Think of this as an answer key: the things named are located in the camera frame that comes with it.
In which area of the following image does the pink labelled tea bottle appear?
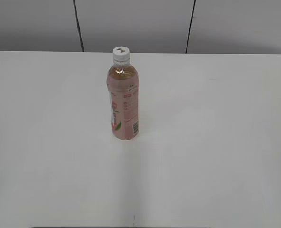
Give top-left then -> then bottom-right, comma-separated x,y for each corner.
106,63 -> 139,140

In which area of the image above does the white bottle cap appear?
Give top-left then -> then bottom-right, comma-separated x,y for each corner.
112,46 -> 130,62

